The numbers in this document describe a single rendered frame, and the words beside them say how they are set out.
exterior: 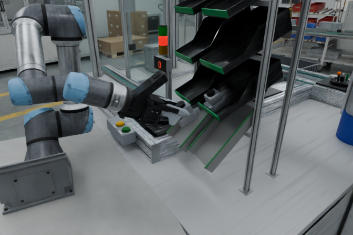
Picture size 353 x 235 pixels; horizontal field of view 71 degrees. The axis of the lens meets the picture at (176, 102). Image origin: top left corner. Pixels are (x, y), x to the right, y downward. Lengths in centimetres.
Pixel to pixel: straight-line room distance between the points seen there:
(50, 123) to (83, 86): 49
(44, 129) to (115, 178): 34
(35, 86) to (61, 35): 36
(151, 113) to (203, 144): 34
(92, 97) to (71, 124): 48
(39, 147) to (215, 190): 70
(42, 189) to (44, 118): 28
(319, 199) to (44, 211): 101
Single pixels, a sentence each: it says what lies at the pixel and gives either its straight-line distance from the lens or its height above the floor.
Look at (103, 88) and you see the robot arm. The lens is 66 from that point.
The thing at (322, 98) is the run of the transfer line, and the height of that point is 88.
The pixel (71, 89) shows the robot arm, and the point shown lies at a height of 136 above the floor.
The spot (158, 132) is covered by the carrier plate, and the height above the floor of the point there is 97.
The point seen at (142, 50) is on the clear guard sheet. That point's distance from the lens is 169.
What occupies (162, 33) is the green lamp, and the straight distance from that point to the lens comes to 137.
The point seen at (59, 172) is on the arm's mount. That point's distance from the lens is 103.
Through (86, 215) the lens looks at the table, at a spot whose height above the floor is 86.
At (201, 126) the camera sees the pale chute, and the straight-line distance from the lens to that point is 98.
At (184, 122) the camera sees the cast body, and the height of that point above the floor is 119.
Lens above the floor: 157
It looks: 24 degrees down
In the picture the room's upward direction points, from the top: straight up
